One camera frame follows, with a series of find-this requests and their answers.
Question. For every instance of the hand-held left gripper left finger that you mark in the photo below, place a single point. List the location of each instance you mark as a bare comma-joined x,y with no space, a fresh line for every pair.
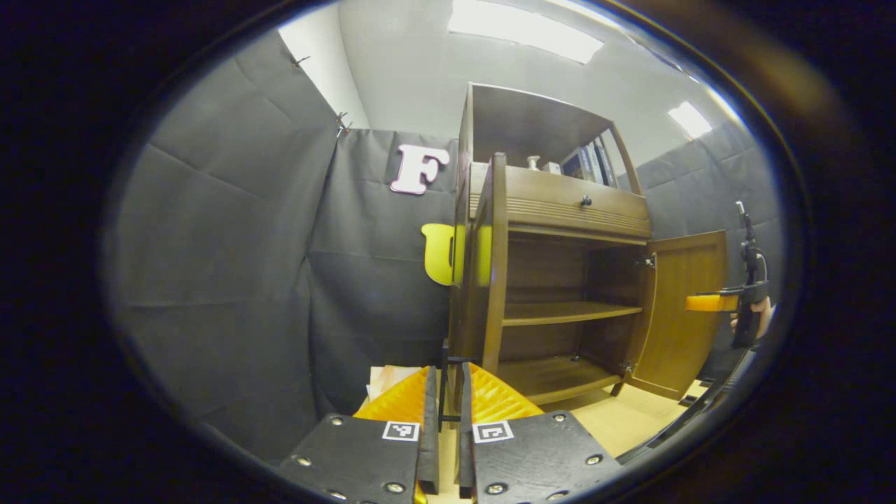
430,448

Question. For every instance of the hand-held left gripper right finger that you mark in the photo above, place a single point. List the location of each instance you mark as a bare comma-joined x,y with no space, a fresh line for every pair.
465,448

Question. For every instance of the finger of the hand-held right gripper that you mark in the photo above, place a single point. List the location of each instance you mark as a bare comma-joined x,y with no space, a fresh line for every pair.
707,302

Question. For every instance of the wooden double-door shoe cabinet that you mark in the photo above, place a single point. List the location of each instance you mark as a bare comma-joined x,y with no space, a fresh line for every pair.
560,311

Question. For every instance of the small stack of books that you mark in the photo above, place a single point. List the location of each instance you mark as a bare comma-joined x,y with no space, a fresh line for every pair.
385,378

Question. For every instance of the dark grey book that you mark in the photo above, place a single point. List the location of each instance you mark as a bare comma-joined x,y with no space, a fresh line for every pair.
606,163

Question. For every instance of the wooden drawer with black knob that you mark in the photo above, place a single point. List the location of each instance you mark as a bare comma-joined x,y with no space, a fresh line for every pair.
560,199

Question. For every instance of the light grey book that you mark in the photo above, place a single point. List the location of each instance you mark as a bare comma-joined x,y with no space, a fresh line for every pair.
593,163

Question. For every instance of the small ceiling light panel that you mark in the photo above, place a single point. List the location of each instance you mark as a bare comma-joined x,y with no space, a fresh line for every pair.
689,119

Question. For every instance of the dark blue book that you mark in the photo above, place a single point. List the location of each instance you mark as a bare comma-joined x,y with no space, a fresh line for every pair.
574,165

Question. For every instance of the small white box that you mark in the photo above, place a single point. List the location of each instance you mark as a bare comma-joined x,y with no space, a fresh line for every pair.
551,169

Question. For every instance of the white pump bottle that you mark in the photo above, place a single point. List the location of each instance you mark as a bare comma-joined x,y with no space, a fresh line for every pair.
533,163

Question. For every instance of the black backdrop cloth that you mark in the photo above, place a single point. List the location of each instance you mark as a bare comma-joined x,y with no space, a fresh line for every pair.
231,266

